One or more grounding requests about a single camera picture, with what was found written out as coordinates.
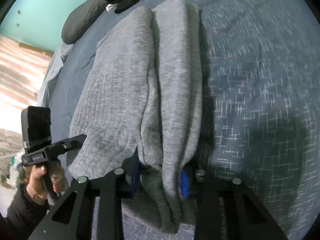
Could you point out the light blue bed sheet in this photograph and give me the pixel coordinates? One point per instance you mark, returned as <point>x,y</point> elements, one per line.
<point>54,69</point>

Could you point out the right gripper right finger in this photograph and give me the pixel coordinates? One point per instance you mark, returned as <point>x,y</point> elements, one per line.
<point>227,209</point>

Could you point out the person's left hand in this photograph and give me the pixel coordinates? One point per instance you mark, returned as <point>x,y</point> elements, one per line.
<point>36,188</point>

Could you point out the grey knit sweater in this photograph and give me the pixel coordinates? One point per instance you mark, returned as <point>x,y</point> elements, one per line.
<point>144,95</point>

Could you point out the white sock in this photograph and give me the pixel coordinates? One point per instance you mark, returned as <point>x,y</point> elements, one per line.
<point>110,7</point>

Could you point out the black sleeve left forearm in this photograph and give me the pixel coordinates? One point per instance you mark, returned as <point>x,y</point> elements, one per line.
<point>23,216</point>

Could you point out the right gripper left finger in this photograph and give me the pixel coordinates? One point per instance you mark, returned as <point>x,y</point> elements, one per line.
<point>92,207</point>

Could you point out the dark grey long pillow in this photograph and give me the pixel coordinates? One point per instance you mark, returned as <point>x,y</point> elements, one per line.
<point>80,19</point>

